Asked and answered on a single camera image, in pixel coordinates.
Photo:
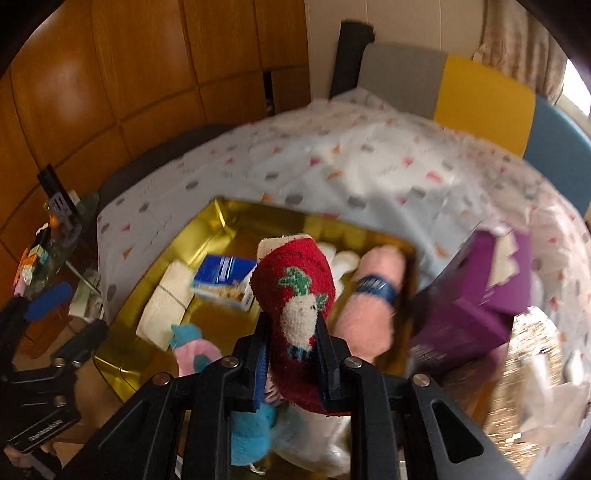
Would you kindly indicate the printed plastic tablecloth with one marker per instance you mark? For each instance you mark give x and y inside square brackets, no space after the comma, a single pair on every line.
[369,161]

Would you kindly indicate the black round table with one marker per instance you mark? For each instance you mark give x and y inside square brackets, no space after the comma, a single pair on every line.
[152,161]

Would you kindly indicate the gold box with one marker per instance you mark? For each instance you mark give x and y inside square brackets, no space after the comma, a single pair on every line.
[198,240]

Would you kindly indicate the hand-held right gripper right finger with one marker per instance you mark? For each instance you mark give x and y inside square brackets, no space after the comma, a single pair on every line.
[323,369]

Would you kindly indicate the blue white carton box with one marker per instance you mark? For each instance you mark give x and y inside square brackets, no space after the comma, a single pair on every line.
[221,272]

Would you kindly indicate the purple box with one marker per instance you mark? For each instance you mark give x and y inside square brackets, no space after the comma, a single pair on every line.
[466,300]

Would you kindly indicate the beige towel black band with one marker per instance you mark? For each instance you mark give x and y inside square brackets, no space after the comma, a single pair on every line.
[166,304]

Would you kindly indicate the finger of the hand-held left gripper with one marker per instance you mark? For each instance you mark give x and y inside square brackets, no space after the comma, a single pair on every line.
[48,300]
[87,334]

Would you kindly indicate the black panel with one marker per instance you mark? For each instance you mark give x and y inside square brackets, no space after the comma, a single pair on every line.
[351,55]

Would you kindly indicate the pink and blue fluffy sock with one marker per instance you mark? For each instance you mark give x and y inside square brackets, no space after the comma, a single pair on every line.
[194,355]

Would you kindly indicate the window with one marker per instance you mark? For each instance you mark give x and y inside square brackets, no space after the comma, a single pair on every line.
[577,92]

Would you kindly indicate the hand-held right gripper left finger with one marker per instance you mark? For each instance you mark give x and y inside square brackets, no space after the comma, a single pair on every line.
[259,364]

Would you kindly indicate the beige patterned curtain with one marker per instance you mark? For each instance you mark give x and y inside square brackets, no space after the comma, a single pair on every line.
[517,46]

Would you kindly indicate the cluttered side table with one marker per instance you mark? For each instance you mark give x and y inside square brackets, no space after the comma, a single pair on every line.
[55,249]

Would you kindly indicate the red christmas sock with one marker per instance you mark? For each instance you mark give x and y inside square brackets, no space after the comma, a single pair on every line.
[295,277]

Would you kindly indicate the blue yellow grey bench backrest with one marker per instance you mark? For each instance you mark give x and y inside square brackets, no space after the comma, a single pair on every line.
[485,101]

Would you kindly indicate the pink fluffy sock blue label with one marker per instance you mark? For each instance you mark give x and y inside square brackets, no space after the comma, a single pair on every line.
[364,323]

